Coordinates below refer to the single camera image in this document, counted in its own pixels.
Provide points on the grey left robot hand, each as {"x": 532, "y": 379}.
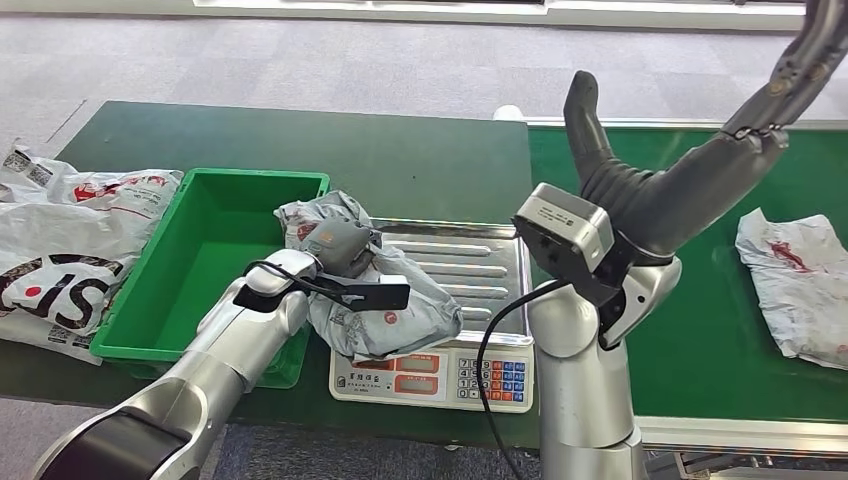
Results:
{"x": 334, "y": 245}

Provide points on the green conveyor belt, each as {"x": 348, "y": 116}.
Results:
{"x": 702, "y": 318}

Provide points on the flat grey poly mailer package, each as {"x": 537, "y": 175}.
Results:
{"x": 795, "y": 285}

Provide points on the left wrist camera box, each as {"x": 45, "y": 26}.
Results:
{"x": 378, "y": 297}

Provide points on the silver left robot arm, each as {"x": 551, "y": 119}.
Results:
{"x": 199, "y": 384}

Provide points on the green plastic crate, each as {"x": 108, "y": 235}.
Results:
{"x": 199, "y": 252}

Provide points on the white poly bag black letters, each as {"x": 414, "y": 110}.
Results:
{"x": 40, "y": 232}

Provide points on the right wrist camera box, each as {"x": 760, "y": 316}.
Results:
{"x": 563, "y": 225}

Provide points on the small white round object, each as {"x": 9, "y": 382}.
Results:
{"x": 509, "y": 113}

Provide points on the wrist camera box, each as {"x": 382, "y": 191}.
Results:
{"x": 378, "y": 297}
{"x": 563, "y": 225}

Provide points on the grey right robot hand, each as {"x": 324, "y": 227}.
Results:
{"x": 669, "y": 199}

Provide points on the grey poly mailer package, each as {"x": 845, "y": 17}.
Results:
{"x": 795, "y": 285}
{"x": 411, "y": 318}

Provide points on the electronic scale with steel tray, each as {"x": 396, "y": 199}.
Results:
{"x": 424, "y": 391}

